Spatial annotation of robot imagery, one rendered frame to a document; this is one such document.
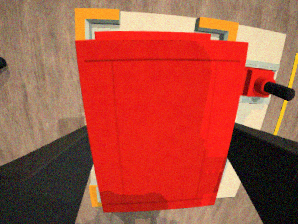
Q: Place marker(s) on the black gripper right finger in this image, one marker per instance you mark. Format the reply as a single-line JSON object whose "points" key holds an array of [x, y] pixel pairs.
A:
{"points": [[267, 167]]}

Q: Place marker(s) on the cream flat base plate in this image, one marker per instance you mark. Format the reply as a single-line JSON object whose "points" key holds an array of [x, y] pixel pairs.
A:
{"points": [[264, 51]]}

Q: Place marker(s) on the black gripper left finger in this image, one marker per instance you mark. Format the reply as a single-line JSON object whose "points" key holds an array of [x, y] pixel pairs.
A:
{"points": [[46, 186]]}

